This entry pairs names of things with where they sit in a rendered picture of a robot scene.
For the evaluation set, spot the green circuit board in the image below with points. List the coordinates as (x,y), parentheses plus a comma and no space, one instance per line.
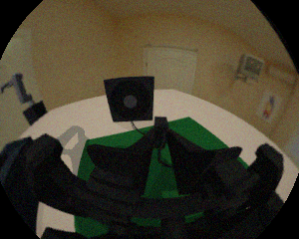
(161,182)

